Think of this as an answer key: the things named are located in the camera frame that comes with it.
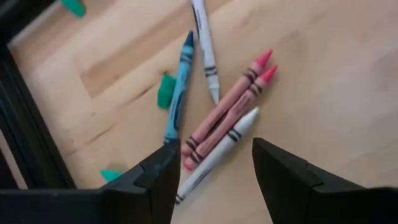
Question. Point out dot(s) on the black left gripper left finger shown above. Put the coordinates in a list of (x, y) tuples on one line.
[(130, 202)]

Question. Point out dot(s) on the white crayon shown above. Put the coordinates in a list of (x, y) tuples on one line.
[(206, 46), (224, 146)]

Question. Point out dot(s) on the green crayon cap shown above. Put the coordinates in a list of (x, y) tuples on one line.
[(109, 175), (74, 6), (166, 91)]

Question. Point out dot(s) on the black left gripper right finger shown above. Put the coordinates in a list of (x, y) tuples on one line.
[(311, 199)]

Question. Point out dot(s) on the pink crayon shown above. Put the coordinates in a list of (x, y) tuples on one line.
[(236, 112), (227, 99)]

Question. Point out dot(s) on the blue crayon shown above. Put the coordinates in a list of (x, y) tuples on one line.
[(180, 90)]

